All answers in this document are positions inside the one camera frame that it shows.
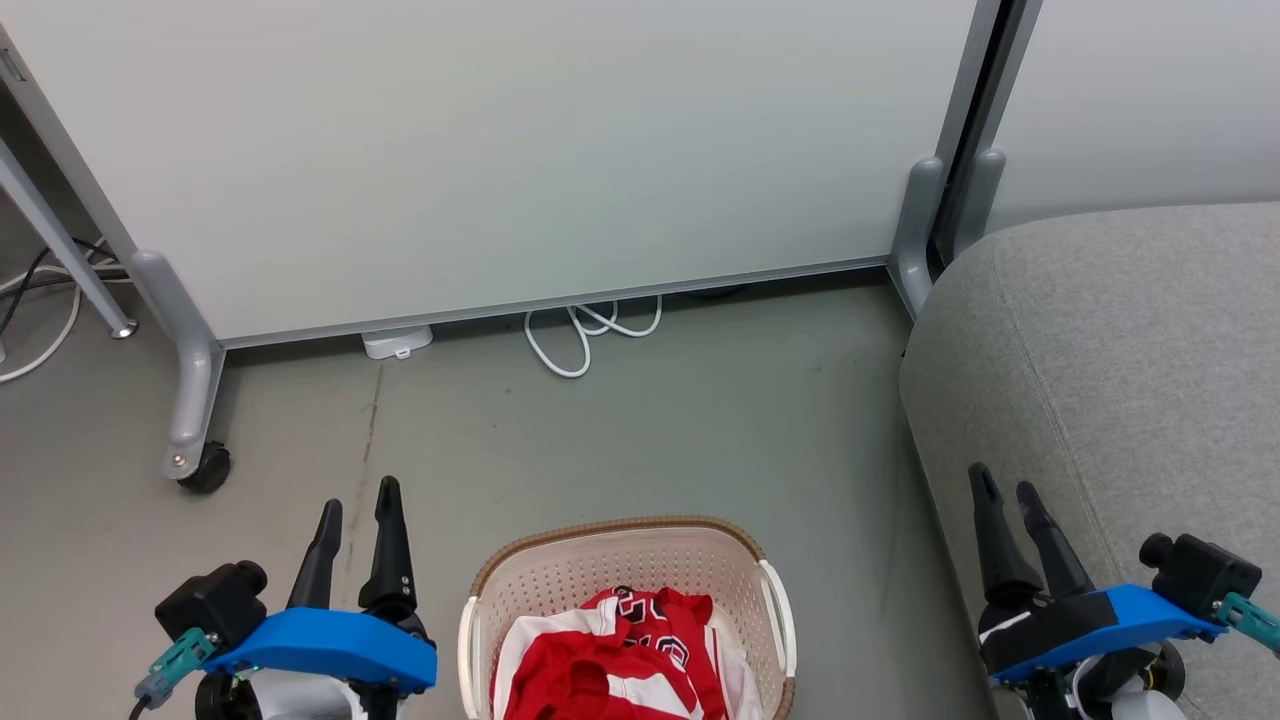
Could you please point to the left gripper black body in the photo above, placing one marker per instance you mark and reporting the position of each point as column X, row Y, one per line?
column 375, row 705

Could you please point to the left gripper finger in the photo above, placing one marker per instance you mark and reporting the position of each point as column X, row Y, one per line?
column 318, row 570
column 390, row 560

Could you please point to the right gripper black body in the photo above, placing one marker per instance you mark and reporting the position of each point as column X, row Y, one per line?
column 1050, row 625

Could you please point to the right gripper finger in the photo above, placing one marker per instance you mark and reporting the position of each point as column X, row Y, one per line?
column 1055, row 555
column 995, row 550

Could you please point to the red and white jersey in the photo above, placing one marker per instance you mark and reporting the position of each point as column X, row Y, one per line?
column 580, row 680

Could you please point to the grey fabric sofa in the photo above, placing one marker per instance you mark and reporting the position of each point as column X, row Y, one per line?
column 1120, row 380

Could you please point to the black caster wheel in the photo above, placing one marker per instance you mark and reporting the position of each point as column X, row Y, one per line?
column 210, row 468

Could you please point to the cream perforated laundry basket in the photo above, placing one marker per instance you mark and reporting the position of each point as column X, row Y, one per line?
column 600, row 565

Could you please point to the white power adapter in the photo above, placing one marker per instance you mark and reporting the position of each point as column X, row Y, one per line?
column 398, row 342

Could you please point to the grey partition foot with caster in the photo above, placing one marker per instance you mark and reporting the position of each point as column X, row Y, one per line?
column 190, row 370

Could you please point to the grey metal table leg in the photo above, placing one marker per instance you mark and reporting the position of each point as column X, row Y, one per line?
column 60, row 240

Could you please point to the wide white partition panel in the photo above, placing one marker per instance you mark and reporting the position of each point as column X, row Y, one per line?
column 500, row 150

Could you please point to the left wrist blue camera mount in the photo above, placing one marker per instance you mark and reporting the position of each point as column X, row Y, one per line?
column 330, row 645

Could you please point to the wrist blue camera mount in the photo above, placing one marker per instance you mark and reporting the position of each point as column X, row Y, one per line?
column 330, row 645
column 1150, row 615

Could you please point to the right wrist blue camera mount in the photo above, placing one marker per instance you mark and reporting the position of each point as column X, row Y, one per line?
column 1150, row 615

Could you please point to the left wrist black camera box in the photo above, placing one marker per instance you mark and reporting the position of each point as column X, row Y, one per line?
column 210, row 600

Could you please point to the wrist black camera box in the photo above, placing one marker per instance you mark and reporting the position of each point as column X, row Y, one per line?
column 1200, row 575
column 210, row 600

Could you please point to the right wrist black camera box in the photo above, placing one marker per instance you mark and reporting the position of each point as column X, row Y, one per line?
column 1200, row 575

